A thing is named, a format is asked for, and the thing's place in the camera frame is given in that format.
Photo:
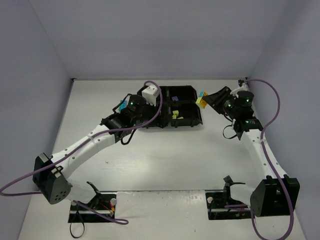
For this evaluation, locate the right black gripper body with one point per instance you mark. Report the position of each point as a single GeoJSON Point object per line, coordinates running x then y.
{"type": "Point", "coordinates": [219, 98]}

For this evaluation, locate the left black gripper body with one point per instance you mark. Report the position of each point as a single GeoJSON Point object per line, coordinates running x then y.
{"type": "Point", "coordinates": [155, 116]}

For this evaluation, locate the turquoise lego block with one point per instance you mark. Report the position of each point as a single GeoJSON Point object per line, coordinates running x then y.
{"type": "Point", "coordinates": [122, 106]}

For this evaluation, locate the yellow orange lego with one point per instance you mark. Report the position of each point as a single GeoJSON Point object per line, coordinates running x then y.
{"type": "Point", "coordinates": [200, 102]}

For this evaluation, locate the light green square lego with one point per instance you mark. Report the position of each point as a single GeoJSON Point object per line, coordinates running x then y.
{"type": "Point", "coordinates": [175, 114]}

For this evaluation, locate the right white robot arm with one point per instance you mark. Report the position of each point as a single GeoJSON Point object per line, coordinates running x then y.
{"type": "Point", "coordinates": [275, 194]}

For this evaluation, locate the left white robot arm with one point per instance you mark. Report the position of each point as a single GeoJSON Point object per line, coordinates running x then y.
{"type": "Point", "coordinates": [53, 174]}

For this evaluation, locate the black four-compartment bin tray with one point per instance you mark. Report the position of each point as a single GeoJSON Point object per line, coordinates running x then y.
{"type": "Point", "coordinates": [189, 112]}

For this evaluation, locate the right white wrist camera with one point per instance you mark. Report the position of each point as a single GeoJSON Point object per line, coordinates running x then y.
{"type": "Point", "coordinates": [242, 86]}

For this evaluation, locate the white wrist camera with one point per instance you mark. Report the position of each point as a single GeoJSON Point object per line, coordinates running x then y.
{"type": "Point", "coordinates": [242, 86]}
{"type": "Point", "coordinates": [150, 93]}

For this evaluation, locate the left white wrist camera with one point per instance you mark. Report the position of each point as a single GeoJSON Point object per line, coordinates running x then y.
{"type": "Point", "coordinates": [150, 93]}

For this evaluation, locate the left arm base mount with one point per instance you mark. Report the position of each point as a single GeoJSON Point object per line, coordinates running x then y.
{"type": "Point", "coordinates": [79, 214]}

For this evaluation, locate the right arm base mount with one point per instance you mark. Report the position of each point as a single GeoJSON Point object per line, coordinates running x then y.
{"type": "Point", "coordinates": [220, 207]}

